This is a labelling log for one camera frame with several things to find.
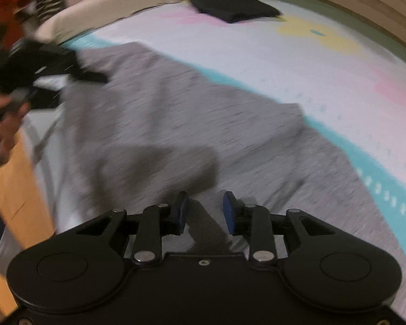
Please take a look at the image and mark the grey speckled pants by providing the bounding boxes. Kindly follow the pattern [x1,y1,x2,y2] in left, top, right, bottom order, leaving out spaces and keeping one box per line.
[43,43,406,318]

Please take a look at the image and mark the person's left hand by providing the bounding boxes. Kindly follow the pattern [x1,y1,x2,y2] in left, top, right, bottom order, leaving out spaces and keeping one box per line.
[0,93,30,166]

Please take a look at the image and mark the cream long pillow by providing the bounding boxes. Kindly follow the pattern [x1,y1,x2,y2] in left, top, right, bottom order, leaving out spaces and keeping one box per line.
[34,0,181,44]

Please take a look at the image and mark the black white striped garment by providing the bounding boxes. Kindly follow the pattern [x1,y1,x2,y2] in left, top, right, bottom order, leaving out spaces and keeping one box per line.
[34,0,66,24]

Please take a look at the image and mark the folded black garment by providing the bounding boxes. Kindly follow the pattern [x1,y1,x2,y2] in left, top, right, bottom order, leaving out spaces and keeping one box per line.
[189,0,281,24]

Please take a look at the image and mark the pastel striped bed blanket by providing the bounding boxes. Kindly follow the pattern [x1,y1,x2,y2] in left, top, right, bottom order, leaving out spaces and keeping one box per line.
[25,0,406,256]

